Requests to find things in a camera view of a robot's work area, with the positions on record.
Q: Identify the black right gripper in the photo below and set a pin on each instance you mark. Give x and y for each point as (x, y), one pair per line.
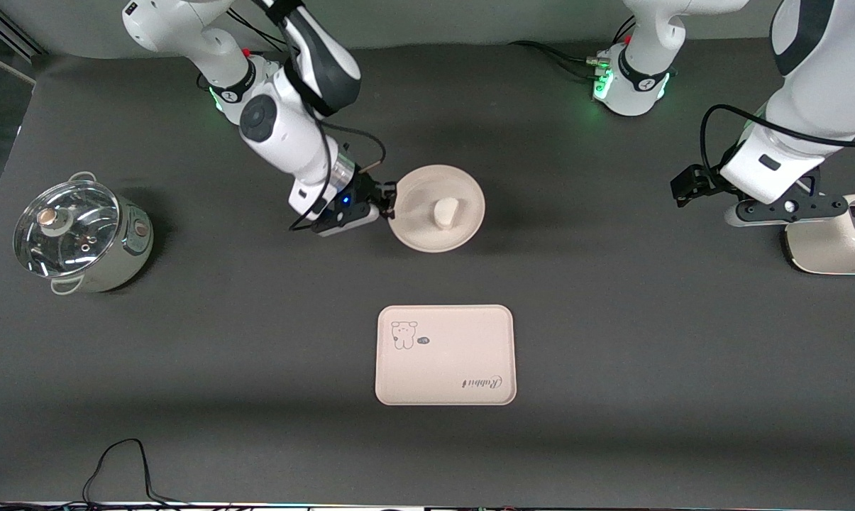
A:
(362, 191)

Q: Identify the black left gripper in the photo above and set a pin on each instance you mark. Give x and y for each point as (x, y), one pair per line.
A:
(692, 182)

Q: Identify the round beige plate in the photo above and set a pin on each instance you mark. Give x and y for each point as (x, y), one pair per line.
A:
(427, 227)

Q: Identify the white steamed bun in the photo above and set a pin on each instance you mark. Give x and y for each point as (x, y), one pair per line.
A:
(446, 213)

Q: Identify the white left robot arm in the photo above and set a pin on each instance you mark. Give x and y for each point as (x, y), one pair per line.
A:
(817, 92)

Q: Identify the beige rabbit print tray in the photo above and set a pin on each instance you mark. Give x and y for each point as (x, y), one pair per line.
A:
(445, 369)

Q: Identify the cream toaster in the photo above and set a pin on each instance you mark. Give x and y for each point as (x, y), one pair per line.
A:
(839, 248)

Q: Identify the pale green electric cooking pot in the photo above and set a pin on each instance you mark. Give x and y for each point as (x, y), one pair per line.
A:
(133, 248)

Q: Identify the glass pot lid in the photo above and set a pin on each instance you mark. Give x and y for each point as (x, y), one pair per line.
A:
(72, 248)

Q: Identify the aluminium frame rail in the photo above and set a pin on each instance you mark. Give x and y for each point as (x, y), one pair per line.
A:
(12, 35)

